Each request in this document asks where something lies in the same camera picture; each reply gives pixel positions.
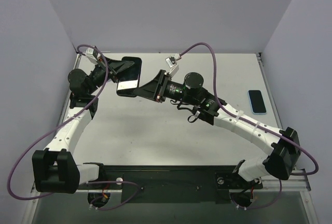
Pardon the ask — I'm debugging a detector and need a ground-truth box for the black phone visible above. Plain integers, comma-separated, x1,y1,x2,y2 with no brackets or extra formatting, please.
116,57,142,97

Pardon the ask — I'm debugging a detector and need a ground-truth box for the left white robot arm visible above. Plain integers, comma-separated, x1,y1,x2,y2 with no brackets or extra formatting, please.
32,57,142,193

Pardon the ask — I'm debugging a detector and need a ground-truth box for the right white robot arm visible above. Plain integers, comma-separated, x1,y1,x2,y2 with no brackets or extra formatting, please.
134,70,301,187

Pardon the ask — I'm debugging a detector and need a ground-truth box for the phone in blue case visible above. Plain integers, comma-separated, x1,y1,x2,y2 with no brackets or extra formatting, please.
248,90,267,115

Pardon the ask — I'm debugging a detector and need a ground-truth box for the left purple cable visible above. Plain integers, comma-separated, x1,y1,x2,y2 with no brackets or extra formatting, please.
6,44,141,211

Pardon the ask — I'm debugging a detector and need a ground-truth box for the purple cable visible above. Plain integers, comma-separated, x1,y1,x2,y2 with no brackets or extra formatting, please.
178,42,320,211
6,44,141,211

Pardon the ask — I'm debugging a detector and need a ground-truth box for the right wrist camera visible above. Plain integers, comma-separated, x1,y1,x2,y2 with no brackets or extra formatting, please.
165,53,182,77

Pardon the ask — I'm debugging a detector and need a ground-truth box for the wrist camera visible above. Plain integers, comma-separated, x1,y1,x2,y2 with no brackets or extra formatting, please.
85,46,99,65
165,53,182,77

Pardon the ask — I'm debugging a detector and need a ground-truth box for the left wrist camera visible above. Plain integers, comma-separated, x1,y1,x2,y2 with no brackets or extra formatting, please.
85,46,99,65

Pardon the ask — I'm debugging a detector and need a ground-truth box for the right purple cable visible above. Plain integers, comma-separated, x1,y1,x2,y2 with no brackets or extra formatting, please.
178,42,320,211

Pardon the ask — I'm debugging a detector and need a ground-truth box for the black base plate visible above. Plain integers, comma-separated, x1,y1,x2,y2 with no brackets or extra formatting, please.
78,165,263,204

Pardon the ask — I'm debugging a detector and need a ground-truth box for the aluminium rail frame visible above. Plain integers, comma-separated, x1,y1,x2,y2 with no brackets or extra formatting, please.
22,52,312,224

